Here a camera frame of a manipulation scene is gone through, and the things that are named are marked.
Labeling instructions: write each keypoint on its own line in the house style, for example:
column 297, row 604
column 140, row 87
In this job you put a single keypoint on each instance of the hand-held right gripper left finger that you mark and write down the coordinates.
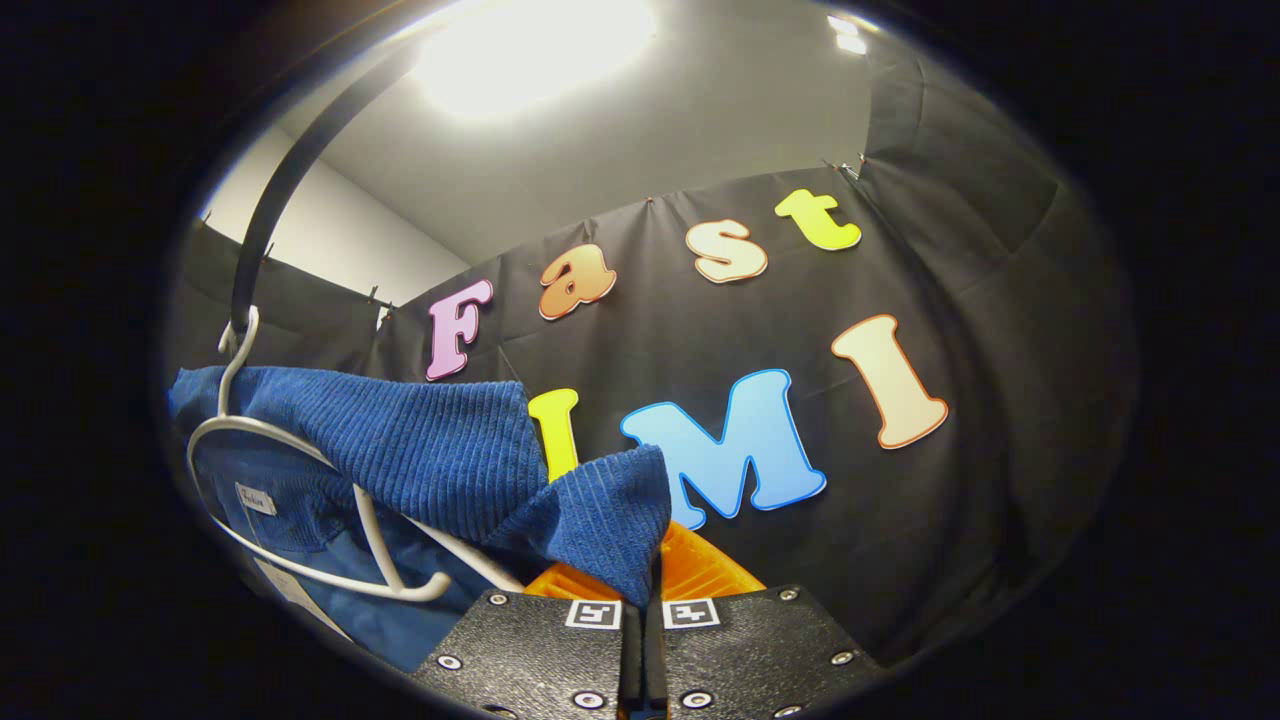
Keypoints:
column 530, row 650

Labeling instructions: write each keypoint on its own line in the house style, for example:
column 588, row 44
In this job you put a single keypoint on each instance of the black metal clothes rack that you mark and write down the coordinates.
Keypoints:
column 268, row 215

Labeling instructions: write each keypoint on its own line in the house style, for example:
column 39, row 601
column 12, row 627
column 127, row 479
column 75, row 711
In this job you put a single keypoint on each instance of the white plastic clothes hanger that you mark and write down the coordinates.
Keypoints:
column 373, row 540

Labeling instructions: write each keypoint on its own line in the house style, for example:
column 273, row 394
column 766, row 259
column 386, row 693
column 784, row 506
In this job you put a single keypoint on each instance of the large ceiling light panel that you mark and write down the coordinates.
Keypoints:
column 530, row 50

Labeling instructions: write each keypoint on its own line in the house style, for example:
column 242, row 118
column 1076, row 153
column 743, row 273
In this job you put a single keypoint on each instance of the black backdrop cloth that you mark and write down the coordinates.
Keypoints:
column 1000, row 300

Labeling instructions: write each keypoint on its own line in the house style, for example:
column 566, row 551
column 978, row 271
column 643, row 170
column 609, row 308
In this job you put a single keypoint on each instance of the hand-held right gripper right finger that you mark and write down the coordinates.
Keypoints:
column 740, row 650

